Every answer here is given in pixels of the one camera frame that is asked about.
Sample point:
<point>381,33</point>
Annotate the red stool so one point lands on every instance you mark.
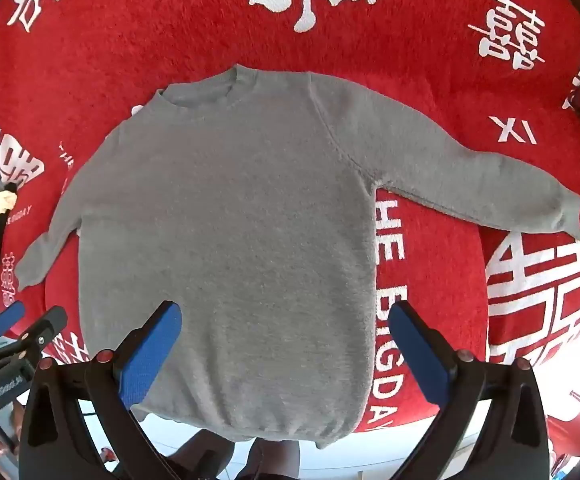
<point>570,435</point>

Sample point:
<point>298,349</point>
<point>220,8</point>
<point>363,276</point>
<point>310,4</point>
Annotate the red printed blanket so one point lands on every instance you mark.
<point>119,35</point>

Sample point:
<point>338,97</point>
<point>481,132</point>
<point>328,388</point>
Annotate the grey knit sweater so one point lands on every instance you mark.
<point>245,210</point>

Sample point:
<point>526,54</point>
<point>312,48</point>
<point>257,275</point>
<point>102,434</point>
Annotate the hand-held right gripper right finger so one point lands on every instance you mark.
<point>419,355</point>

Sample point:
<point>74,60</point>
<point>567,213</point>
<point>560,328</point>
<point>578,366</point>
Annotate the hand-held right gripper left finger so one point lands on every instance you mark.
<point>152,355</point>

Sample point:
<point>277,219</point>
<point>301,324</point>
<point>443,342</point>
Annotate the person's leg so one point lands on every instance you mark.
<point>199,452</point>
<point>272,462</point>

